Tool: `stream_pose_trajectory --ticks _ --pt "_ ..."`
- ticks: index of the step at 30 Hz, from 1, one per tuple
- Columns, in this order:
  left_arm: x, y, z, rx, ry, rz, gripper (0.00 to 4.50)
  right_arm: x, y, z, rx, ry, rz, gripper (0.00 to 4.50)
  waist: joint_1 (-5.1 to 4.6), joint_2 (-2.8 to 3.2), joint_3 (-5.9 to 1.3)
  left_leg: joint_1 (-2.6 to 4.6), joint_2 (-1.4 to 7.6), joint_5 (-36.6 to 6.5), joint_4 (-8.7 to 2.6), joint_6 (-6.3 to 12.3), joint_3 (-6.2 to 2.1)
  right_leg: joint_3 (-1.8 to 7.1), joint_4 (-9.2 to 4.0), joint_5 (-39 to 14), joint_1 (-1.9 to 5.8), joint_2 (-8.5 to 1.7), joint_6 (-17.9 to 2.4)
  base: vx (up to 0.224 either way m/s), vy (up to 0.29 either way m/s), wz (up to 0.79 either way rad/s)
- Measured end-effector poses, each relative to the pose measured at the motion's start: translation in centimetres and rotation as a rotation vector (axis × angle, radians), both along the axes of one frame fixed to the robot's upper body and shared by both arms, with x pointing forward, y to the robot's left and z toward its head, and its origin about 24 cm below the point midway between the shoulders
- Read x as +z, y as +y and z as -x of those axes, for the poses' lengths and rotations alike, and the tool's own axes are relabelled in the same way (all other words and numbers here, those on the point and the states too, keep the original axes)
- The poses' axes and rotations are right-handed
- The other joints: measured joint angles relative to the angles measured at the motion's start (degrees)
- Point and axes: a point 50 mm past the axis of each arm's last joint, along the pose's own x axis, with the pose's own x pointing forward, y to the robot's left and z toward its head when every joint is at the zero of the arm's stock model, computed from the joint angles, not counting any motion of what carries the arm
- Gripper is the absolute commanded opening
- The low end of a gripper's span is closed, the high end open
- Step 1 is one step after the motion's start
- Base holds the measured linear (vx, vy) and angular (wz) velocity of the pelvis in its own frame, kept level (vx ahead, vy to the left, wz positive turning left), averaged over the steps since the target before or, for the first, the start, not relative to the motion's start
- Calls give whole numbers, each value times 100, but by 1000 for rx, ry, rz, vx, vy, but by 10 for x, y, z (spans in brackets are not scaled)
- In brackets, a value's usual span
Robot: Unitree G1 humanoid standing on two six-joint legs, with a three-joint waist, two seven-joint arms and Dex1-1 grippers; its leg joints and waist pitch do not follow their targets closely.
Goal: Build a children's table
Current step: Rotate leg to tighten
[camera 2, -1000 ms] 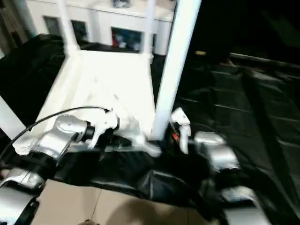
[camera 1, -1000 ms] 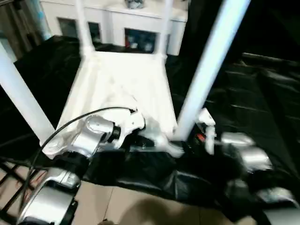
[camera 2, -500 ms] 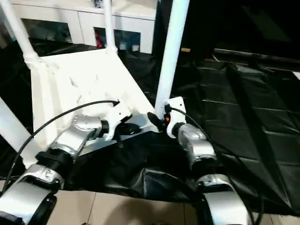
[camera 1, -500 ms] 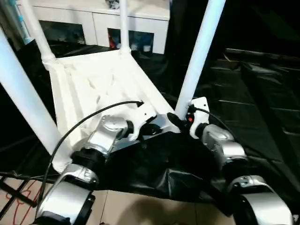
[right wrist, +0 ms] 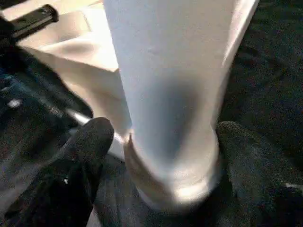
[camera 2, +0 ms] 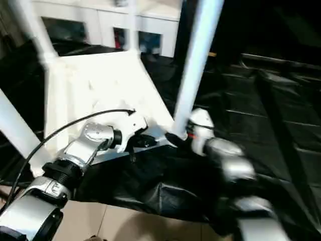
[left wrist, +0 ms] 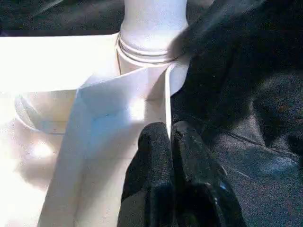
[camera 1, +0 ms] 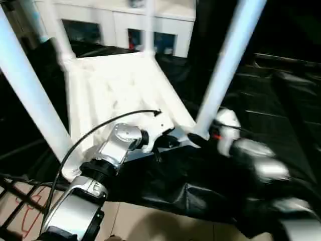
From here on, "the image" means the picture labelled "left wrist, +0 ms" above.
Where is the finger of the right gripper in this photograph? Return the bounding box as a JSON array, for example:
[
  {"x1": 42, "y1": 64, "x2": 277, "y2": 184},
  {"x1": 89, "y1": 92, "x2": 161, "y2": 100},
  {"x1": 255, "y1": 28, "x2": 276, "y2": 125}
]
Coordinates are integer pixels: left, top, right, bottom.
[{"x1": 169, "y1": 0, "x2": 237, "y2": 62}]

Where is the white plastic table top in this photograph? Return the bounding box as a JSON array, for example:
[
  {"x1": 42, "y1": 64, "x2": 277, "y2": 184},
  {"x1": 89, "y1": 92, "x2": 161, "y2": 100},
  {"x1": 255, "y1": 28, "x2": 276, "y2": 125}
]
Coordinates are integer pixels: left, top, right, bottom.
[{"x1": 0, "y1": 29, "x2": 190, "y2": 227}]

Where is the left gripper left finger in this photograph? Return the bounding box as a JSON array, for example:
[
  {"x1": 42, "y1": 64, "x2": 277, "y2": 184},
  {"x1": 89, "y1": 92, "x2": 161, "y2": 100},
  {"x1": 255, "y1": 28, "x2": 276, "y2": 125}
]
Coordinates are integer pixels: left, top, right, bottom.
[{"x1": 117, "y1": 122, "x2": 176, "y2": 227}]

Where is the white plastic table leg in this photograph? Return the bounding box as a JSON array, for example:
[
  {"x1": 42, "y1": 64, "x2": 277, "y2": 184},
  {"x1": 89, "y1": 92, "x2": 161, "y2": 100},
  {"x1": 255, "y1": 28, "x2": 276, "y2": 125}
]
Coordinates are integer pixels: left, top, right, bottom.
[{"x1": 116, "y1": 0, "x2": 190, "y2": 69}]

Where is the black plastic mat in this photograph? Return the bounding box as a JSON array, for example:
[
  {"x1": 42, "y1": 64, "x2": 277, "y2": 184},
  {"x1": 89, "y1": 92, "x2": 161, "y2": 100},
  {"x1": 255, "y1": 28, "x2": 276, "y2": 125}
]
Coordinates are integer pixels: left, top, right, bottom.
[{"x1": 0, "y1": 0, "x2": 303, "y2": 227}]

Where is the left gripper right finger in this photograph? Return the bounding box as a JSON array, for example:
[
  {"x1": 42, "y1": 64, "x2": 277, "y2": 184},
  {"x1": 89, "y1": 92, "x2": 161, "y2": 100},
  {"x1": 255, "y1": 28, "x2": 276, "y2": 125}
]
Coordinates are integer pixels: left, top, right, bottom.
[{"x1": 171, "y1": 120, "x2": 244, "y2": 227}]

